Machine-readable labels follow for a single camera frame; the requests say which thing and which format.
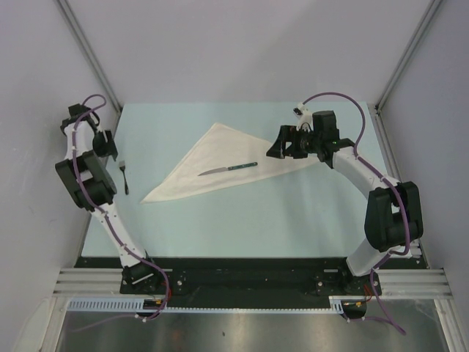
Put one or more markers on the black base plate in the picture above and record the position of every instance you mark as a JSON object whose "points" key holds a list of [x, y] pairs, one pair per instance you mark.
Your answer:
{"points": [[255, 285]]}

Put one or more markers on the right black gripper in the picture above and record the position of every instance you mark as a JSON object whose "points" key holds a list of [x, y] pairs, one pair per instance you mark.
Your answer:
{"points": [[287, 133]]}

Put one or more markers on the silver fork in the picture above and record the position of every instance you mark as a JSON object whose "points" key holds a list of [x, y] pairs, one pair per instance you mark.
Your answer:
{"points": [[122, 168]]}

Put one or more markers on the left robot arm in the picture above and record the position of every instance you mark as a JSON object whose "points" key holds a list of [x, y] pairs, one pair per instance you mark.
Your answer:
{"points": [[91, 188]]}

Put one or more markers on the aluminium frame rail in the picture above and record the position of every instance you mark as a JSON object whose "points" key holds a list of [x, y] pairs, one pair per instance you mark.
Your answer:
{"points": [[88, 282]]}

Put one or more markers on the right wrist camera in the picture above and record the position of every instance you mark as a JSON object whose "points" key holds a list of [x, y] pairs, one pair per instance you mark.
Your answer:
{"points": [[304, 116]]}

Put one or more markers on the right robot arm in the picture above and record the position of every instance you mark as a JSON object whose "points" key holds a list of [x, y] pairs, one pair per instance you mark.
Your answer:
{"points": [[393, 217]]}

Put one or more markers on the white cloth napkin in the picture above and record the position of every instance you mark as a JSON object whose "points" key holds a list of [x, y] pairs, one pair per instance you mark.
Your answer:
{"points": [[222, 146]]}

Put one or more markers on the knife with green handle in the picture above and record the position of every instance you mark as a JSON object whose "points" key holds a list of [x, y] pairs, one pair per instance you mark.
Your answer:
{"points": [[228, 169]]}

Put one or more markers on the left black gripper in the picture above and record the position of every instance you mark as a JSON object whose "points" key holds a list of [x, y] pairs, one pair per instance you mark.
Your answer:
{"points": [[108, 148]]}

